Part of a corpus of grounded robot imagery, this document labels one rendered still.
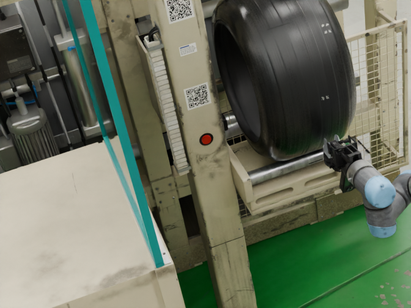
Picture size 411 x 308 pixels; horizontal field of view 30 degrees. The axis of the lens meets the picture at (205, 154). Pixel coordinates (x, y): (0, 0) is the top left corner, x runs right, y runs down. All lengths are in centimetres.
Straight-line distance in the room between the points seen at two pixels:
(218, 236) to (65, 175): 77
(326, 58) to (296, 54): 9
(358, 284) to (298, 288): 25
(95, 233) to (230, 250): 95
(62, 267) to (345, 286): 177
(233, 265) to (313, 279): 68
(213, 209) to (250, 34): 64
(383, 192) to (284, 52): 48
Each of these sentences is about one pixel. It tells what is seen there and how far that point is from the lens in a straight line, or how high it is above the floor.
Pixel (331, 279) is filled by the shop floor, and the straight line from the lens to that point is 333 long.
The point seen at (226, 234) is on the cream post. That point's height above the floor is 65.
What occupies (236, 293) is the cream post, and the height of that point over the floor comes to 36.
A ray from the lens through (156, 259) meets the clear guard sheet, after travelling 166.
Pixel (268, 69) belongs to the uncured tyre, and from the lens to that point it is 216.
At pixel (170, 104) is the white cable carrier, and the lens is 228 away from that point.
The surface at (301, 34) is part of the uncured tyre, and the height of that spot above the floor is 137.
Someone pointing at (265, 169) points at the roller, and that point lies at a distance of 243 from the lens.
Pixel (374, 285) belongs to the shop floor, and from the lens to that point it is 330.
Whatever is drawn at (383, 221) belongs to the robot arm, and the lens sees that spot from 213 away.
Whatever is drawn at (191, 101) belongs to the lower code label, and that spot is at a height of 121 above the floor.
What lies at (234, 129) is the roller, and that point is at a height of 91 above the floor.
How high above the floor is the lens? 243
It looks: 36 degrees down
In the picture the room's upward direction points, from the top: 12 degrees counter-clockwise
